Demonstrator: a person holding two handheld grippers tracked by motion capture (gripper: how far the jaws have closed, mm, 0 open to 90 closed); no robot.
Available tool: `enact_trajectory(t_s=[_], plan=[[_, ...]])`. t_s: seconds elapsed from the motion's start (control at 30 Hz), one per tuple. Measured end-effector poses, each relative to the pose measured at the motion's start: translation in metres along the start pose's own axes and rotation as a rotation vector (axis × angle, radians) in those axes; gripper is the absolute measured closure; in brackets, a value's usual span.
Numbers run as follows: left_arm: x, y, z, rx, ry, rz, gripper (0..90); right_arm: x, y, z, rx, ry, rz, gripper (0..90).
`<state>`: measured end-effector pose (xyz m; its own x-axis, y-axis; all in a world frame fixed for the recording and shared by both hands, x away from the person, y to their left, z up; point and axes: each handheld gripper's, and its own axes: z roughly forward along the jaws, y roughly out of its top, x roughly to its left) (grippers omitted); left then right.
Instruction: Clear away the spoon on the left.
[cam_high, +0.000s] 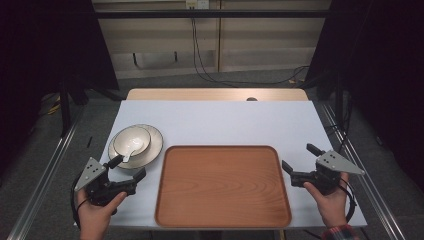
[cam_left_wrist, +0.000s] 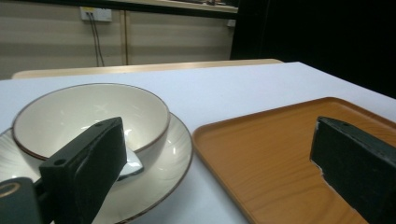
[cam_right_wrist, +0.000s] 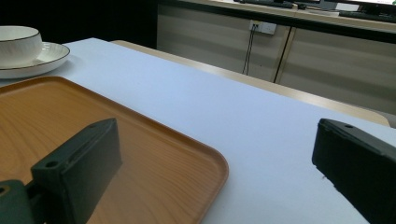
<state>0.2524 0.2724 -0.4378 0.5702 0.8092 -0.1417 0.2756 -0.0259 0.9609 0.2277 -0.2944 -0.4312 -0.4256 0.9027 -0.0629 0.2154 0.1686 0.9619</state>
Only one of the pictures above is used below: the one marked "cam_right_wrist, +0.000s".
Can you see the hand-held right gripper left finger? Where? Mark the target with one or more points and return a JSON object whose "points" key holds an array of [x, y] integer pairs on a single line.
{"points": [[77, 174]]}

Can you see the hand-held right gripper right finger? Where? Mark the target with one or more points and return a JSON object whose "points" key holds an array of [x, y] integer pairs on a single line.
{"points": [[358, 165]]}

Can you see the wooden tray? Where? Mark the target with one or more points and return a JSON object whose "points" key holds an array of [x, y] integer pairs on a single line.
{"points": [[149, 161]]}

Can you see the beige cabinet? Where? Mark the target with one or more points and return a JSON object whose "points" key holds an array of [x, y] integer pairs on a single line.
{"points": [[327, 56]]}

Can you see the white plate with dark rim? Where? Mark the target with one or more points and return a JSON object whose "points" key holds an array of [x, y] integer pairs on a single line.
{"points": [[46, 59]]}

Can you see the white ribbed bowl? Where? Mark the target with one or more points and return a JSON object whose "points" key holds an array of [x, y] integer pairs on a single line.
{"points": [[17, 46]]}

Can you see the black keyboard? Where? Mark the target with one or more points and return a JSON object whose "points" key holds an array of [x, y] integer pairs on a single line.
{"points": [[367, 15], [264, 3]]}

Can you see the white wall socket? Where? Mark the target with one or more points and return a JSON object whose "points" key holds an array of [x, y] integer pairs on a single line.
{"points": [[263, 27]]}

